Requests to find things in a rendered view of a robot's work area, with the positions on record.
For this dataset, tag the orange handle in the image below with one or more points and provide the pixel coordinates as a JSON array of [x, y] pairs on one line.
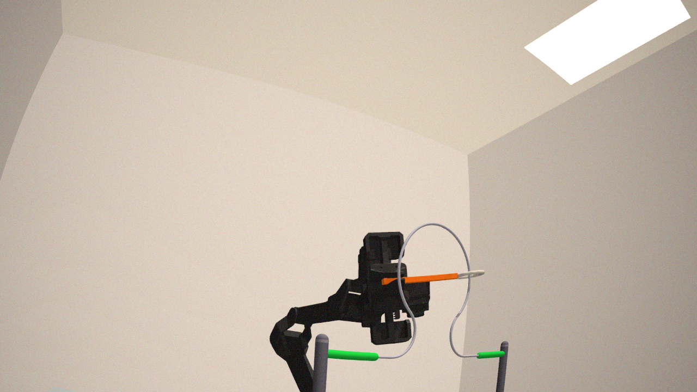
[[439, 277]]

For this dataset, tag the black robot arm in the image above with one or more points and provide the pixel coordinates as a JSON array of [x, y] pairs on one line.
[[292, 346]]

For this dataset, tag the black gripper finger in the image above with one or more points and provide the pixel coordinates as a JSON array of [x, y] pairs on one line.
[[384, 271], [381, 298]]

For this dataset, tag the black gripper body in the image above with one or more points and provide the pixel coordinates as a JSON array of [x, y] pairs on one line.
[[381, 247]]

